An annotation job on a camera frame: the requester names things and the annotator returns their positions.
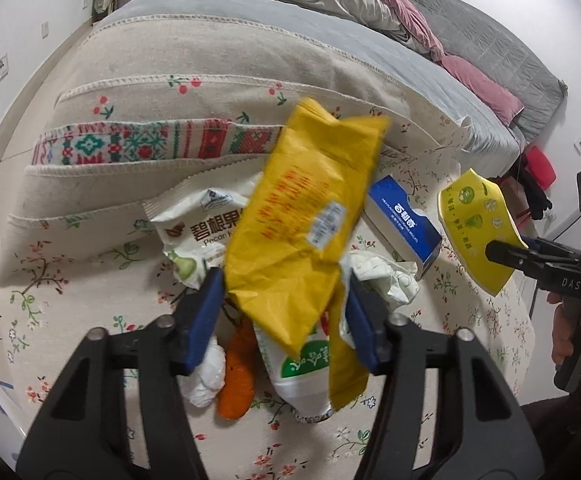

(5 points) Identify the person's right hand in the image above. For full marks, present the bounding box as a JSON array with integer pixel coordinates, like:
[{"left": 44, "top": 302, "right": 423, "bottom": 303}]
[{"left": 548, "top": 292, "right": 581, "bottom": 376}]

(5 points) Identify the yellow green paper bowl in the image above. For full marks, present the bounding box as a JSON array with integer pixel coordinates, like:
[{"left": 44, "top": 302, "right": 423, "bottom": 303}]
[{"left": 437, "top": 167, "right": 529, "bottom": 297}]

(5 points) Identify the red bag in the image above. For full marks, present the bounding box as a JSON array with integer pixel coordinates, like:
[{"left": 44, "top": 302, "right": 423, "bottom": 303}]
[{"left": 525, "top": 145, "right": 557, "bottom": 188}]

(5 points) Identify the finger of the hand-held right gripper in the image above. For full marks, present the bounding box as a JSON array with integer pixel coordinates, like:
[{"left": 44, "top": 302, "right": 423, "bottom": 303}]
[
  {"left": 521, "top": 236, "right": 581, "bottom": 262},
  {"left": 485, "top": 240, "right": 551, "bottom": 281}
]

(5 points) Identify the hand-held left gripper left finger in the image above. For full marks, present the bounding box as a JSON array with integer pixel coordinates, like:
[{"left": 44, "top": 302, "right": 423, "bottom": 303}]
[{"left": 15, "top": 267, "right": 226, "bottom": 480}]

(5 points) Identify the beige floral blanket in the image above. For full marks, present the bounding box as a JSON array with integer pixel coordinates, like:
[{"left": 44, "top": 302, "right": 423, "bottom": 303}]
[{"left": 0, "top": 15, "right": 536, "bottom": 480}]

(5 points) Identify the person's right forearm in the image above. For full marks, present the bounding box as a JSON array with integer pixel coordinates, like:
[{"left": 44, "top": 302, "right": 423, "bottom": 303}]
[{"left": 521, "top": 375, "right": 581, "bottom": 480}]

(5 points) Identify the blue biscuit box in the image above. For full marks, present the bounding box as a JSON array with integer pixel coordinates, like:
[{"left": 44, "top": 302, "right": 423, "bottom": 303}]
[{"left": 363, "top": 175, "right": 444, "bottom": 281}]

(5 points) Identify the white crumpled tissue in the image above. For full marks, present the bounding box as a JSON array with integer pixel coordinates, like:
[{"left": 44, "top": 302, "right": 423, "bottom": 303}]
[{"left": 178, "top": 335, "right": 227, "bottom": 408}]

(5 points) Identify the white crumpled plastic bag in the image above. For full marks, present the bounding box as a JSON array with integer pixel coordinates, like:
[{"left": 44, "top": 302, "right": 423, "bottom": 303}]
[{"left": 343, "top": 252, "right": 421, "bottom": 311}]

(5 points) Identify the white nut snack bag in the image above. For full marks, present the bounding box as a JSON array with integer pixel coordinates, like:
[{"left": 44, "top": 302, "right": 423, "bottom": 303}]
[{"left": 143, "top": 172, "right": 266, "bottom": 291}]

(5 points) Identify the grey pillow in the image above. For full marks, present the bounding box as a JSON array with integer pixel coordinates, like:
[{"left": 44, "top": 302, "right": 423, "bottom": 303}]
[{"left": 401, "top": 0, "right": 569, "bottom": 143}]

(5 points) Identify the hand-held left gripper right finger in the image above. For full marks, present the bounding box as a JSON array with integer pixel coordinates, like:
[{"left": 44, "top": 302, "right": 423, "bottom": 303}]
[{"left": 345, "top": 272, "right": 546, "bottom": 480}]

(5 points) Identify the yellow snack bag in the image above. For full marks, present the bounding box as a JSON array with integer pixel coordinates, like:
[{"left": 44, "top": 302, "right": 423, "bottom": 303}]
[{"left": 224, "top": 97, "right": 391, "bottom": 411}]

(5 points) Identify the pink pillow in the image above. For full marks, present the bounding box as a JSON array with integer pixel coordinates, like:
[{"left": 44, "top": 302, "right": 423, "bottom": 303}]
[{"left": 441, "top": 55, "right": 525, "bottom": 126}]

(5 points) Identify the black garment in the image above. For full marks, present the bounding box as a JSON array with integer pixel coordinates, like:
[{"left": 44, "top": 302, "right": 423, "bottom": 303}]
[{"left": 518, "top": 172, "right": 554, "bottom": 221}]

